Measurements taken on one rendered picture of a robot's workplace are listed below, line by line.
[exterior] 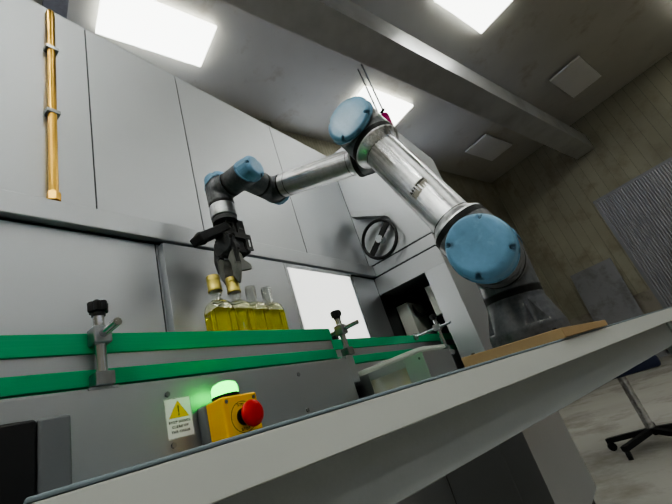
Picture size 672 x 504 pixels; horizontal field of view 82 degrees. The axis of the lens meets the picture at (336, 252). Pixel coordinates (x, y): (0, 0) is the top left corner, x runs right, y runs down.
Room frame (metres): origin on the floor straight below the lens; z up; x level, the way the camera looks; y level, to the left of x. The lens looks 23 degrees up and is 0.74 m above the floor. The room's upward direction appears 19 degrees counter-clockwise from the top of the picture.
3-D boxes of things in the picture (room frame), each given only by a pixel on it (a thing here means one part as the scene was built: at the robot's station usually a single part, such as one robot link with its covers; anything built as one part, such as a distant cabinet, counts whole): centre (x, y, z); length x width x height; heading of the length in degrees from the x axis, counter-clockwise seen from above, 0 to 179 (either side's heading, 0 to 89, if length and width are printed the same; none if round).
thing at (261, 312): (1.01, 0.26, 0.99); 0.06 x 0.06 x 0.21; 59
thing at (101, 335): (0.53, 0.35, 0.94); 0.07 x 0.04 x 0.13; 58
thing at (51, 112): (0.73, 0.60, 1.76); 0.03 x 0.03 x 0.72; 58
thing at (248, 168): (0.94, 0.18, 1.45); 0.11 x 0.11 x 0.08; 64
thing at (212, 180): (0.97, 0.27, 1.45); 0.09 x 0.08 x 0.11; 64
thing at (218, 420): (0.66, 0.25, 0.79); 0.07 x 0.07 x 0.07; 58
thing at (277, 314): (1.06, 0.23, 0.99); 0.06 x 0.06 x 0.21; 57
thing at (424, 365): (1.12, -0.05, 0.79); 0.27 x 0.17 x 0.08; 58
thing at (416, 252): (2.11, -0.48, 1.69); 0.70 x 0.37 x 0.89; 148
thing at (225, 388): (0.66, 0.25, 0.84); 0.05 x 0.05 x 0.03
